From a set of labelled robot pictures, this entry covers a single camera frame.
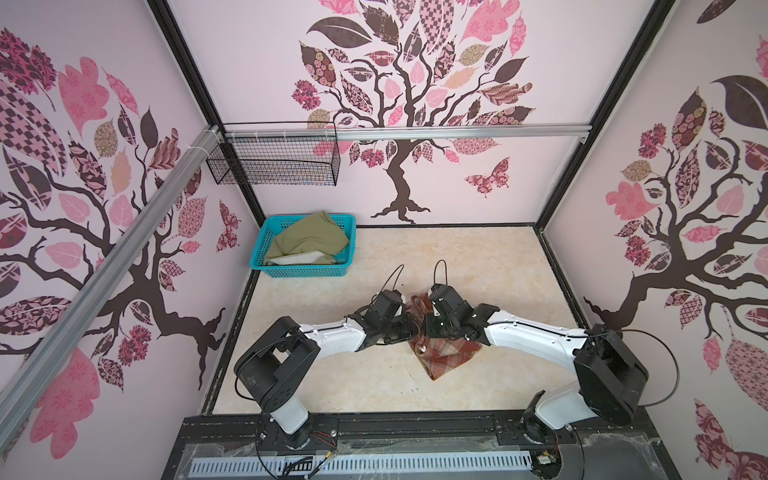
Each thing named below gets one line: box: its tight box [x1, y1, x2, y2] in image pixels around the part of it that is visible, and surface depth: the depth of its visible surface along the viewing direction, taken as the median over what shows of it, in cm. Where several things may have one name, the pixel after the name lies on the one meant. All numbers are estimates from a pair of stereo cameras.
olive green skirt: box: [264, 211, 350, 265], surface depth 112 cm
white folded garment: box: [266, 251, 324, 265], surface depth 105 cm
